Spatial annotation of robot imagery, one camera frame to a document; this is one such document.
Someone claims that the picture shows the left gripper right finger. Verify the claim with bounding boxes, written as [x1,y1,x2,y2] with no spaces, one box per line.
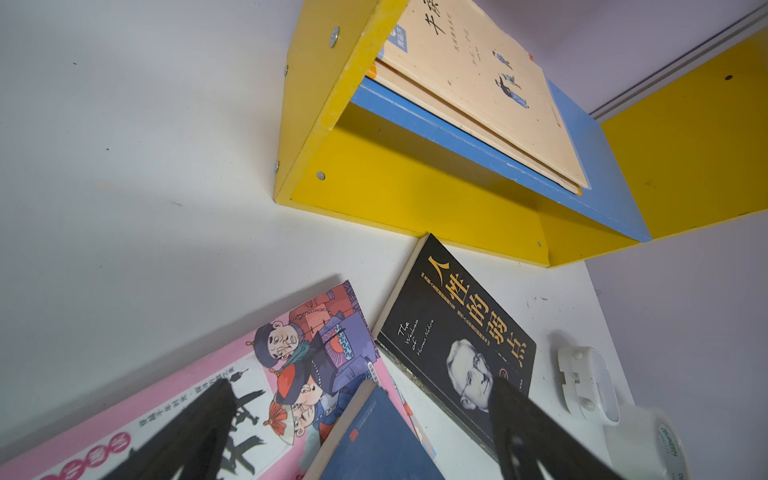
[488,377,619,479]

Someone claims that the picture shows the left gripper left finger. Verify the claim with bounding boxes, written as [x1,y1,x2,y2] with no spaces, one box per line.
[105,379,237,479]

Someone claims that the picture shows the pink children's book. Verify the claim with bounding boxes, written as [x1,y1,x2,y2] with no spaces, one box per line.
[1,282,420,479]

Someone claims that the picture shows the dark blue bottom book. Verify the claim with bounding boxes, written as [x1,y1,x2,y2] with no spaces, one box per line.
[304,380,443,479]

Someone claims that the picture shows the cream book red edge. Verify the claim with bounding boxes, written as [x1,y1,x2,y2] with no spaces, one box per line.
[366,60,583,196]

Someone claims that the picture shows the cream book blue edge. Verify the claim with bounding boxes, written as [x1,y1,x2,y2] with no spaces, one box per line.
[376,1,589,194]

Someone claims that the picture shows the white tape roll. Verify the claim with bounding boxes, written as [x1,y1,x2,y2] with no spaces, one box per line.
[604,404,692,480]

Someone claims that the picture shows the black book gold lettering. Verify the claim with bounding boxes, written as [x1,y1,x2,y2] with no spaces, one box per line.
[372,234,537,455]

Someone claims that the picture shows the yellow shelf pink blue boards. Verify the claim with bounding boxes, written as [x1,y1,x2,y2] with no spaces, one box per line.
[274,1,767,267]

